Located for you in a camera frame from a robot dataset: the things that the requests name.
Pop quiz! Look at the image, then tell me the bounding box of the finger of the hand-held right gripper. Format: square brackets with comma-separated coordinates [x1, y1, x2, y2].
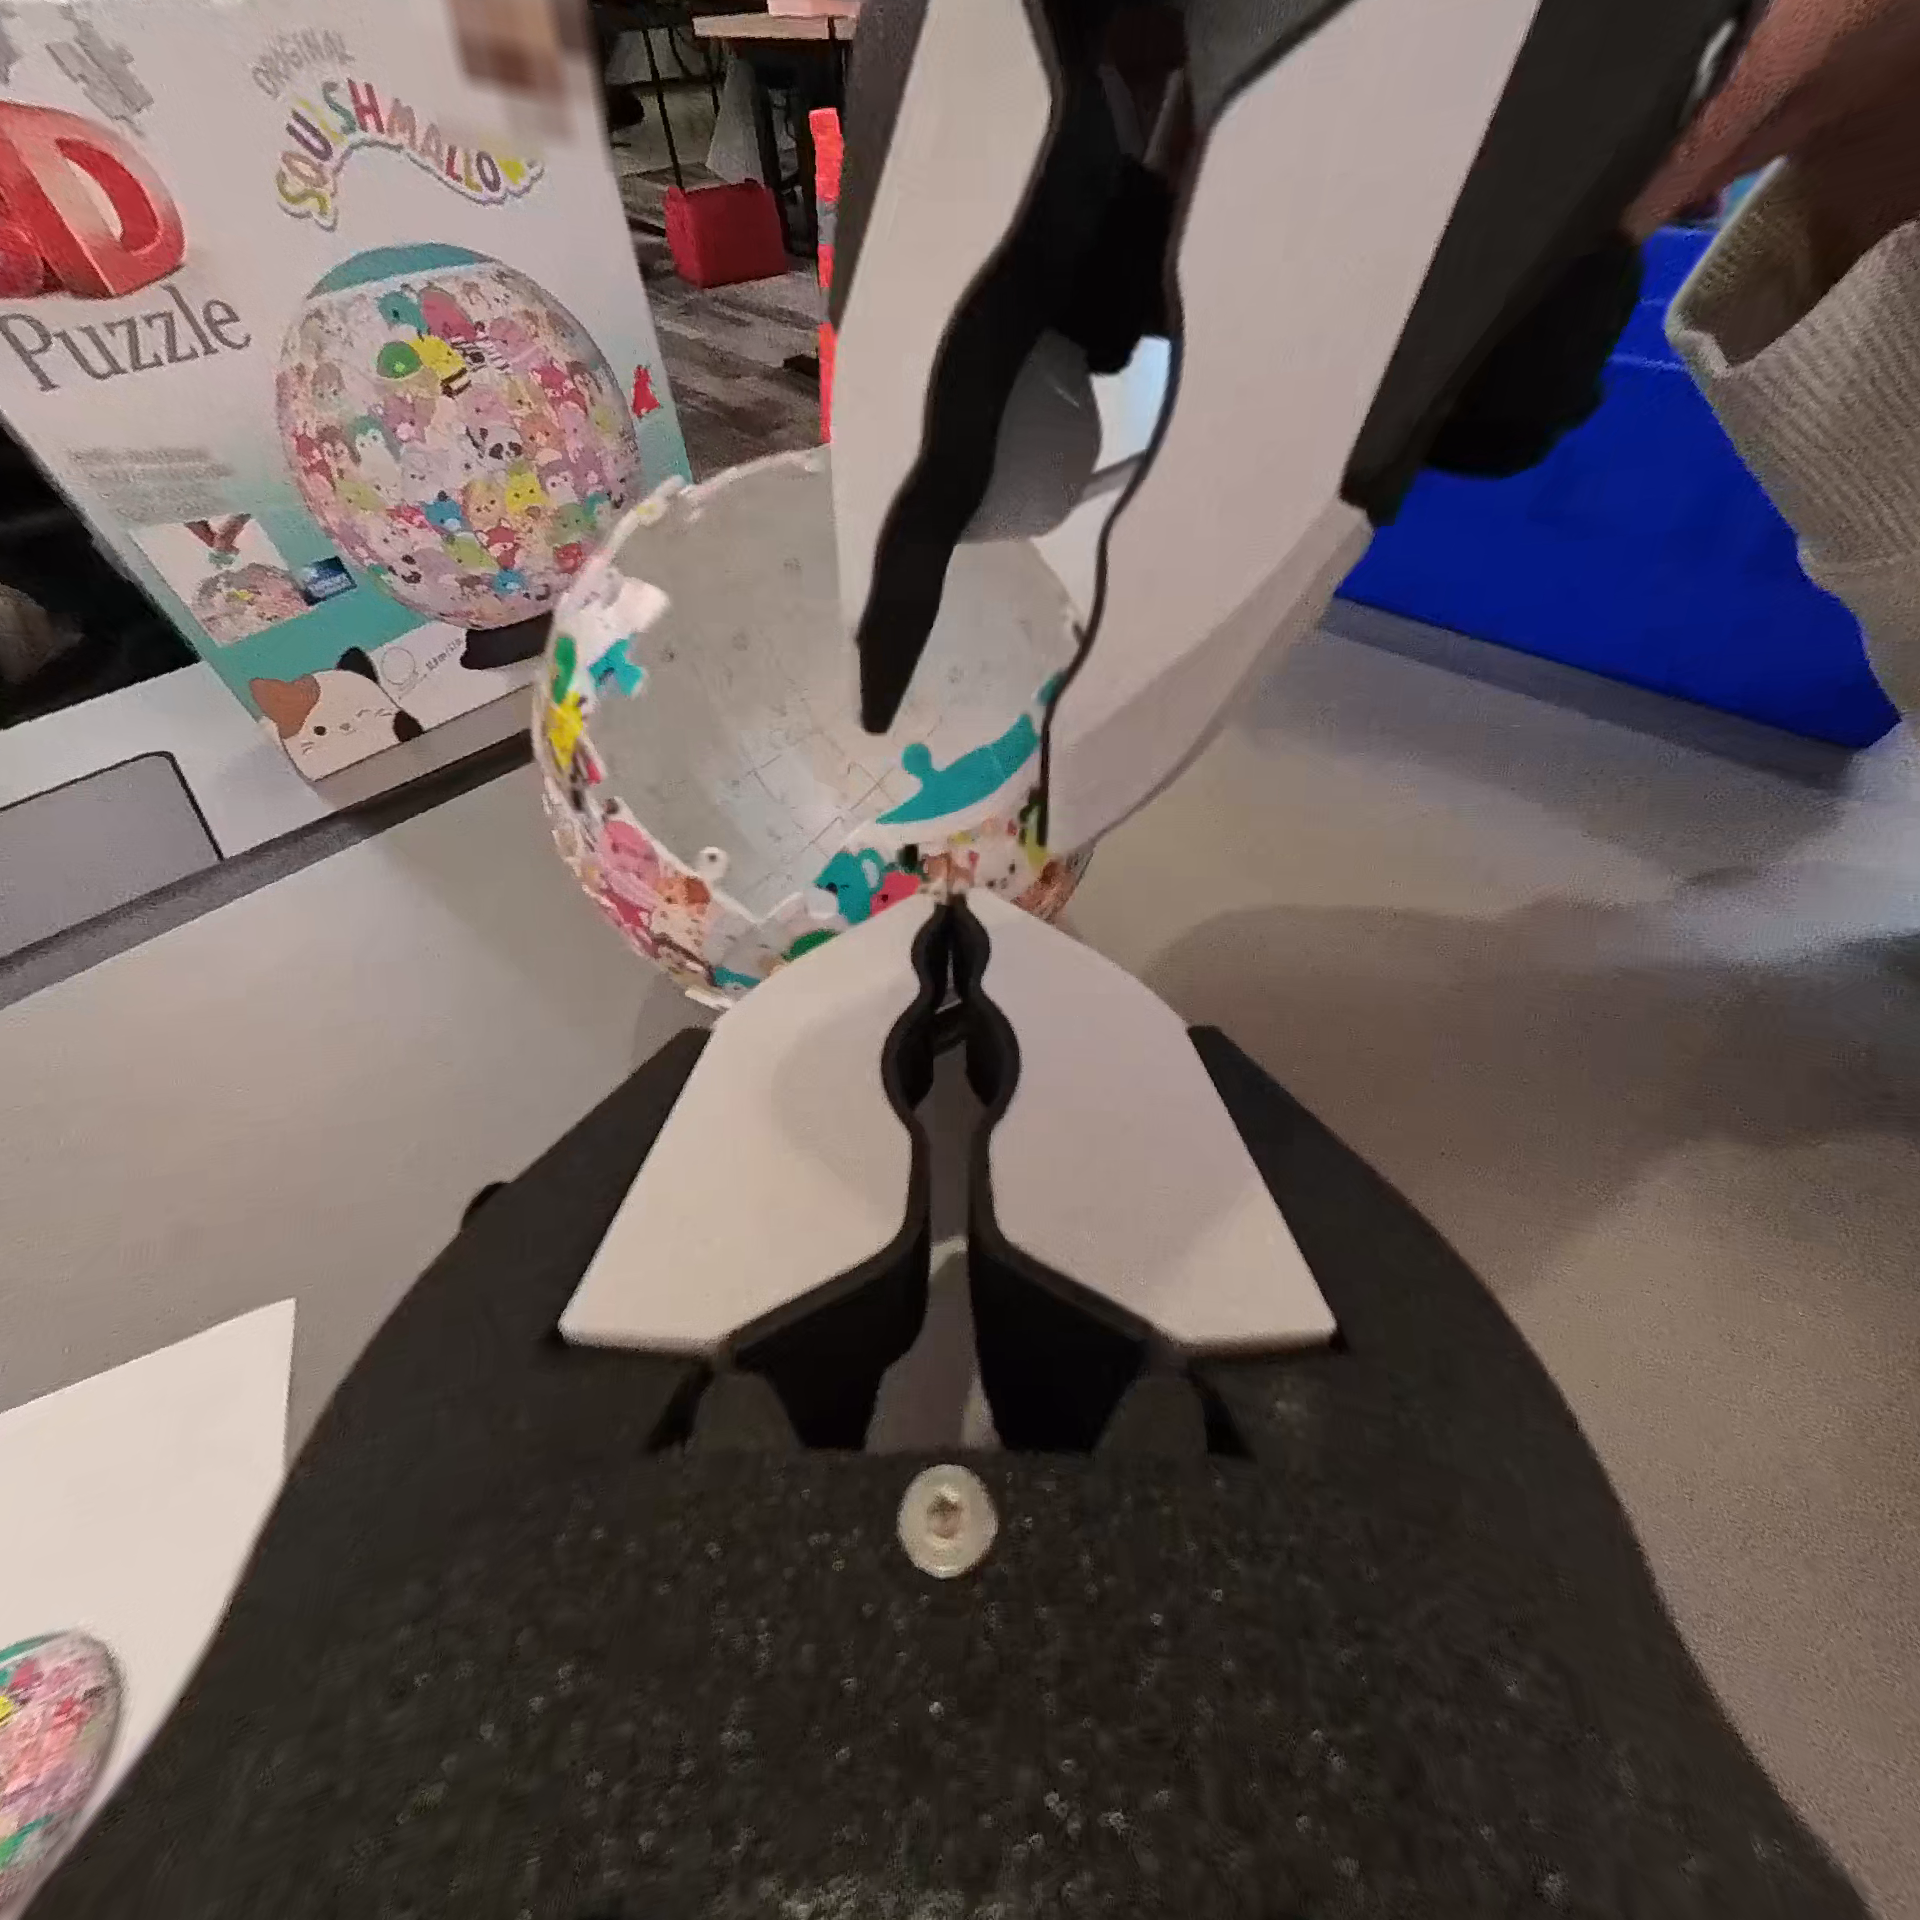
[828, 0, 1189, 738]
[1042, 0, 1549, 858]

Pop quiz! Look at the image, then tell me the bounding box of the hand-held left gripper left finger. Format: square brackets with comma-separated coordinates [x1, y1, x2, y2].
[559, 896, 962, 1455]

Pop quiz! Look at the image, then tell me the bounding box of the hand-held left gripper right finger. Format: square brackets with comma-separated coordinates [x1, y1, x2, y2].
[949, 896, 1340, 1455]

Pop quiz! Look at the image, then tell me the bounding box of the colourful puzzle ball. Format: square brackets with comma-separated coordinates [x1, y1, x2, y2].
[536, 457, 1095, 1008]

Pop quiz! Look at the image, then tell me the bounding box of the printed puzzle box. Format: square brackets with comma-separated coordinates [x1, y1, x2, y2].
[0, 0, 701, 790]

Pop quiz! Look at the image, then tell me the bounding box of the person's right hand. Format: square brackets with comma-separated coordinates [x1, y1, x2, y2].
[1626, 0, 1920, 289]

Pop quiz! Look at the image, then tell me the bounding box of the orange traffic cone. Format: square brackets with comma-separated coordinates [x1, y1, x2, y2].
[806, 105, 847, 444]

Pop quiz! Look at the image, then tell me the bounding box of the red storage crate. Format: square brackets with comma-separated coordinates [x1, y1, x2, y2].
[667, 181, 792, 289]

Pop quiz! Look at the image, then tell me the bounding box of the blue plastic bin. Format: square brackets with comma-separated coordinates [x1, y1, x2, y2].
[1334, 224, 1900, 752]

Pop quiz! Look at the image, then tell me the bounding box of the white instruction leaflet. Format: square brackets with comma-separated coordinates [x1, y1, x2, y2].
[0, 1296, 298, 1920]

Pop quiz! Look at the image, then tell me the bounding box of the grey flat panel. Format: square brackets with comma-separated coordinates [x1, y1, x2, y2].
[0, 750, 229, 963]

